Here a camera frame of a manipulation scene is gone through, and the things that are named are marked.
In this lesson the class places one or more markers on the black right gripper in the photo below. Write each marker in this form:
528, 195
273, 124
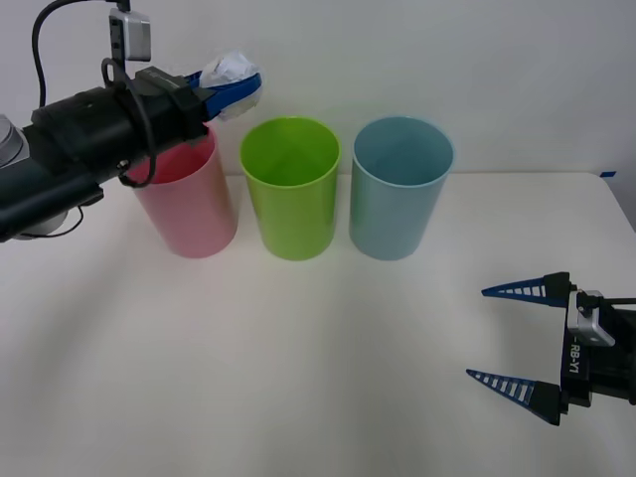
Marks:
608, 367

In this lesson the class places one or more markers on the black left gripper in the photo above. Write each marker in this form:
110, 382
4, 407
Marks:
164, 114

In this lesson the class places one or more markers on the silver and black right arm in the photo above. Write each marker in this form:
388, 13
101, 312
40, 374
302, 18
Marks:
588, 323

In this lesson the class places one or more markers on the silver and black left arm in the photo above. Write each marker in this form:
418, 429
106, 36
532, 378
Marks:
64, 144

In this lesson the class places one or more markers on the pink plastic bin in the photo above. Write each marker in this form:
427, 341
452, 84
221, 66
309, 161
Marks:
199, 208

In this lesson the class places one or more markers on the yellow-green plastic bin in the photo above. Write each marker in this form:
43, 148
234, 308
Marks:
293, 218

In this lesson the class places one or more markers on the pale blue plastic bin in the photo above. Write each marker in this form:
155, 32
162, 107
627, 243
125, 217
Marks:
392, 218

